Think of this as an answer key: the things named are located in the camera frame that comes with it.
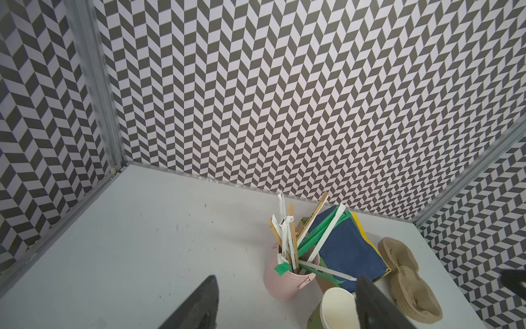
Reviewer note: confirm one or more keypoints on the green wrapped straw, lying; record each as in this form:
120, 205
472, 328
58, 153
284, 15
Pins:
324, 272

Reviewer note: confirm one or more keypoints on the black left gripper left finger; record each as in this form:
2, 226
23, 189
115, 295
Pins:
199, 310

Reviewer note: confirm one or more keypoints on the dark blue napkin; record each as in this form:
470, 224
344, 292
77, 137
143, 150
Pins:
348, 249

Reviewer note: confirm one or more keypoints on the stack of pulp cup carriers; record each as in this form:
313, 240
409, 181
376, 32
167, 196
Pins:
412, 295

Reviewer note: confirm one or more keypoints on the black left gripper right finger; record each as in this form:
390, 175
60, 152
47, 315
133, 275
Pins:
375, 310

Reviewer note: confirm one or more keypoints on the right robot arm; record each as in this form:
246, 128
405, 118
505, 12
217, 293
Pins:
514, 280

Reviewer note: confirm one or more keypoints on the pink metal bucket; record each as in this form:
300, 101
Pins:
287, 286

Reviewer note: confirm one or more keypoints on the green paper cup stack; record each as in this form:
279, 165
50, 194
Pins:
337, 309

